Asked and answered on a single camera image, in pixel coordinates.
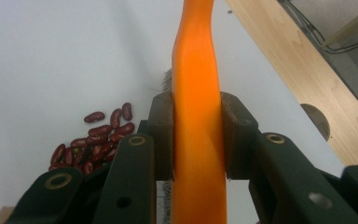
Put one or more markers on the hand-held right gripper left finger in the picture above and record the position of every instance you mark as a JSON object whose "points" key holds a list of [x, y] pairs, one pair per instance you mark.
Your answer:
{"points": [[161, 137]]}

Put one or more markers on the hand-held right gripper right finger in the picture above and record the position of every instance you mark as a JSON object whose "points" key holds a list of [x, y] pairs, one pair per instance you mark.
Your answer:
{"points": [[237, 137]]}

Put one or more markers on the pile of red kidney beans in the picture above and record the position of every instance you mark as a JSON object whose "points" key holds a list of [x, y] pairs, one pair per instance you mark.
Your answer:
{"points": [[99, 140]]}

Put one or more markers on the beige wooden furniture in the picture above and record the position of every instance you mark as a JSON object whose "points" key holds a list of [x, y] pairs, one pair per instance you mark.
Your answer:
{"points": [[349, 26]]}

